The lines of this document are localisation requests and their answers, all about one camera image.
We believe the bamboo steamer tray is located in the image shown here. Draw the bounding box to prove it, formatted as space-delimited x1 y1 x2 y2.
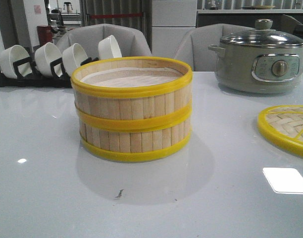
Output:
77 104 192 162
71 57 192 124

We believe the bamboo steamer lid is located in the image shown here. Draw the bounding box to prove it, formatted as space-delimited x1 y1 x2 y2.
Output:
257 105 303 157

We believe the grey armchair left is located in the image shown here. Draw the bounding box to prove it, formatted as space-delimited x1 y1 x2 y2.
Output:
54 23 152 58

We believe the grey armchair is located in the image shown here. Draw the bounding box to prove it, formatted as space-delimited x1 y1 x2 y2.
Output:
54 23 152 58
173 23 250 71

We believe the grey armchair right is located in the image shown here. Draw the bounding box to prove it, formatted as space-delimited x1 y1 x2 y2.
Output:
173 23 250 71

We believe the white bowl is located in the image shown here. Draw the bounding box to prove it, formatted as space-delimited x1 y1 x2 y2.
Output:
35 42 62 77
98 35 122 60
0 45 30 79
62 43 88 76

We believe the white cabinet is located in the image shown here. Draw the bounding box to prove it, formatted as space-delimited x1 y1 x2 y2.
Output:
151 0 197 58

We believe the red barrier belt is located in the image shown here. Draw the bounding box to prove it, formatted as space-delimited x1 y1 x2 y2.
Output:
89 12 144 19

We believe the grey electric cooker pot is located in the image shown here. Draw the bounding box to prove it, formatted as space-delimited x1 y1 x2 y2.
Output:
208 43 303 94

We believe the black dish rack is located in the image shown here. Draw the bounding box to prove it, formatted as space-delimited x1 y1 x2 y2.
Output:
0 56 100 88

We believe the red bin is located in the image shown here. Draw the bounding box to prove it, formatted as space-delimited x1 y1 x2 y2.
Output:
37 25 52 46

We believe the dark counter shelf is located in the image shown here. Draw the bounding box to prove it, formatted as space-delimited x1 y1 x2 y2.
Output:
196 9 303 30

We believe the glass pot lid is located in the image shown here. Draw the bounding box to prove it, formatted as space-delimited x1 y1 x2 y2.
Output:
220 19 303 48

